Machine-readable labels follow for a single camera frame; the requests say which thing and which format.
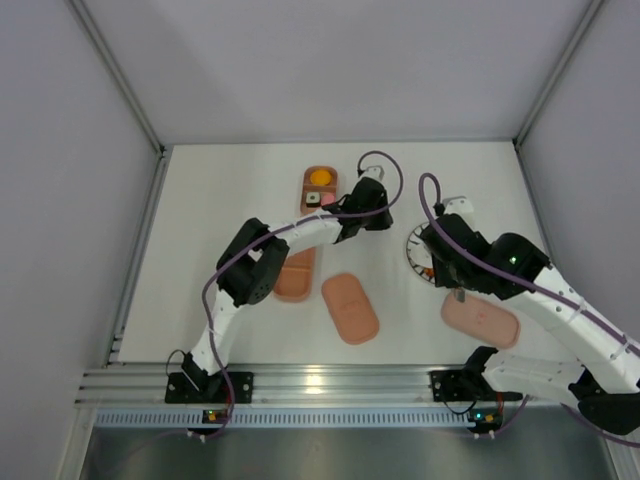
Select metal tongs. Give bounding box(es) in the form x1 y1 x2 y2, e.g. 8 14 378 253
452 288 466 303

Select striped round plate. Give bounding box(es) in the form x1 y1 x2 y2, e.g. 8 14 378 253
405 222 435 286

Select black white sushi roll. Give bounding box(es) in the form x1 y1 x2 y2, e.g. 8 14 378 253
305 191 322 209

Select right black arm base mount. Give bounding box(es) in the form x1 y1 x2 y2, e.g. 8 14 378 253
429 369 477 403

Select right pink box lid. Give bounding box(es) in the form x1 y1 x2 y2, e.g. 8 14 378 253
441 291 521 349

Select far pink lunch box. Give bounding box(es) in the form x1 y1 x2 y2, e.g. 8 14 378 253
299 165 339 215

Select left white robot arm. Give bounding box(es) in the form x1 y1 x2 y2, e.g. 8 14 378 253
170 166 396 400

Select orange round toy food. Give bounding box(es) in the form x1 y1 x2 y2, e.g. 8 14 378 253
309 169 333 186

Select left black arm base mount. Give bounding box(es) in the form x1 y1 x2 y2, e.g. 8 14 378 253
164 371 254 404

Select pink box lid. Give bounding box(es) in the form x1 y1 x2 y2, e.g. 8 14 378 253
441 291 521 349
321 273 379 345

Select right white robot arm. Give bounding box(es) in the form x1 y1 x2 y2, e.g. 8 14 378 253
419 203 639 435

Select centre pink box lid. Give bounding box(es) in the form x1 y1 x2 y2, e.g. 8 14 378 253
321 273 379 345

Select grey slotted cable duct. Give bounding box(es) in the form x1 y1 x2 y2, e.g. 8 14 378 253
94 406 474 429

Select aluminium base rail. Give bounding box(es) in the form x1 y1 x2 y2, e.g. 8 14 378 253
74 363 551 407

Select pink lunch box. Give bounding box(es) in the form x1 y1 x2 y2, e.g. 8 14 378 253
273 248 315 303
299 165 339 215

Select left aluminium frame post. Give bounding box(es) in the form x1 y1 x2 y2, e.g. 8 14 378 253
65 0 166 156

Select pink toy sweet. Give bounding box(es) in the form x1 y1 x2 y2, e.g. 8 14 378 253
321 194 335 206

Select near pink lunch box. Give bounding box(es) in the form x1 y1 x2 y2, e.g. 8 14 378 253
273 248 315 303

